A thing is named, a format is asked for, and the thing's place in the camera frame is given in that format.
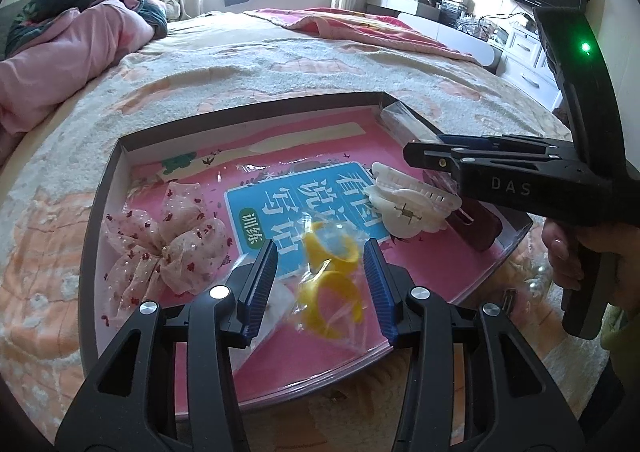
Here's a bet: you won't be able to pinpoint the pink book with blue label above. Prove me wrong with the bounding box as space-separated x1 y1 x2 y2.
112 102 521 408

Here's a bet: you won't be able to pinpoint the person's right hand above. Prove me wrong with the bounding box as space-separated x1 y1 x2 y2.
541 217 584 291

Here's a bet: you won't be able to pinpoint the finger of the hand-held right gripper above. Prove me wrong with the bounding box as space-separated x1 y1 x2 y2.
403 139 482 173
437 133 562 153

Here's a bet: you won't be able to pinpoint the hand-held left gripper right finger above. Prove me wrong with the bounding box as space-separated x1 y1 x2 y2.
362 237 586 452

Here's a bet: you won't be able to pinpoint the white drawer cabinet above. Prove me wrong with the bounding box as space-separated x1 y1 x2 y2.
500 15 566 108

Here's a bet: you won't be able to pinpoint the white hair claw clip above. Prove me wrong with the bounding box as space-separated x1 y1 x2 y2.
363 161 463 238

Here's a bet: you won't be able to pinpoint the clear storage organizer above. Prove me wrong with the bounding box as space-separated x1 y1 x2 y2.
442 0 474 26

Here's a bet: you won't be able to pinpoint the clear plastic bag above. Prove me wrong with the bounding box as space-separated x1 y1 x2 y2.
378 100 443 145

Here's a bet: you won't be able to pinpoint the maroon small case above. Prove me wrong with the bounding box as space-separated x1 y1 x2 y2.
440 172 503 253

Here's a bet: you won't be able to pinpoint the floral sheer hair bow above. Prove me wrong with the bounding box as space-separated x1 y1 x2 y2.
102 179 232 320

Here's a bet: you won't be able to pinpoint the white low cabinet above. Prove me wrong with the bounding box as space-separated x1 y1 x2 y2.
366 0 506 76

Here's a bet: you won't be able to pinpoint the dark shallow cardboard box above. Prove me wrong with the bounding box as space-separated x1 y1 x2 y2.
80 91 535 420

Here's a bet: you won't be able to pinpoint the pink and floral quilt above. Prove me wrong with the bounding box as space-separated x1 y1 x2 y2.
0 0 169 138

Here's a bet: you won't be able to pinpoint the yellow bangles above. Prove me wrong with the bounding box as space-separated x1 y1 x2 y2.
295 227 373 358

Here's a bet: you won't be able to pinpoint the pink blanket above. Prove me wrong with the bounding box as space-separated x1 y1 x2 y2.
243 7 483 66

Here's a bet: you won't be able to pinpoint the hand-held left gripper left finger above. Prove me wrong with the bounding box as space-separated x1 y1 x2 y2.
54 238 279 452

